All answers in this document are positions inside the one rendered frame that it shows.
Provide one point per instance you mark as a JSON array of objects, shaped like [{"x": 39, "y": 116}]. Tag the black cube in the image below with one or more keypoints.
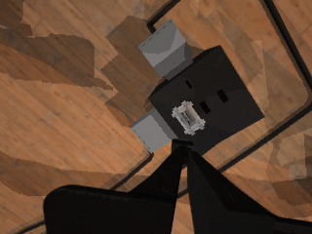
[{"x": 218, "y": 94}]

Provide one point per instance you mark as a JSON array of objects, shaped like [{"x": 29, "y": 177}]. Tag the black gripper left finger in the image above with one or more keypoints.
[{"x": 149, "y": 208}]

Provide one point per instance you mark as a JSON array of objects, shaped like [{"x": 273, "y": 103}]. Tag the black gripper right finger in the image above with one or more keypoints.
[{"x": 218, "y": 206}]

